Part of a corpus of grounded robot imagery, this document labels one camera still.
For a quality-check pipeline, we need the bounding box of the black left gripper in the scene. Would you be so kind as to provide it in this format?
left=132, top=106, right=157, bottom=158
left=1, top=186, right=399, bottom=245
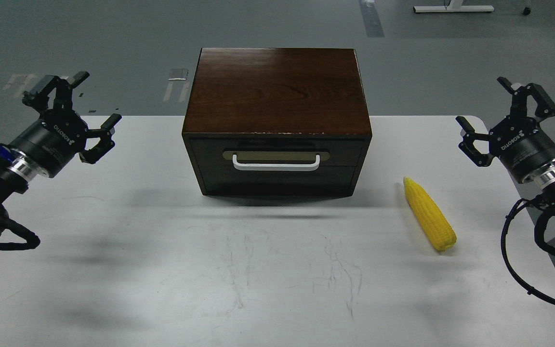
left=10, top=72, right=122, bottom=178

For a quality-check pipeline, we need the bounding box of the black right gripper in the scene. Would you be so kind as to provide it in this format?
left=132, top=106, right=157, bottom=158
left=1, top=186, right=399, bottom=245
left=456, top=76, right=555, bottom=185

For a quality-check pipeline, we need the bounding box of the yellow corn cob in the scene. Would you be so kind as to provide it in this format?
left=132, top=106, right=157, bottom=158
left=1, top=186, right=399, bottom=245
left=403, top=176, right=457, bottom=252

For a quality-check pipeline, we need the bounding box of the wooden drawer with white handle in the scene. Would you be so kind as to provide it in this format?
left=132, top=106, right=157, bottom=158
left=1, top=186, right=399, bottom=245
left=187, top=138, right=369, bottom=195

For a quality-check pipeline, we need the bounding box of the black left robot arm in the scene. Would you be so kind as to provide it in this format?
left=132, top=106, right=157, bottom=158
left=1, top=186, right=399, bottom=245
left=0, top=71, right=122, bottom=251

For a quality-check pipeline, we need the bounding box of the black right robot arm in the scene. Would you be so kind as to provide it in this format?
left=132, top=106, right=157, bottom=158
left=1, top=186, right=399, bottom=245
left=456, top=77, right=555, bottom=256

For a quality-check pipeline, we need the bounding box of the dark wooden drawer cabinet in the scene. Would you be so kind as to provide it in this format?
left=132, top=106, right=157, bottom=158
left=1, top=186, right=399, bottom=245
left=182, top=48, right=372, bottom=196

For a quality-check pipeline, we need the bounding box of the white desk leg base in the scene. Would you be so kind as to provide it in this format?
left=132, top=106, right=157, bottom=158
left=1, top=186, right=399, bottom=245
left=412, top=0, right=495, bottom=14

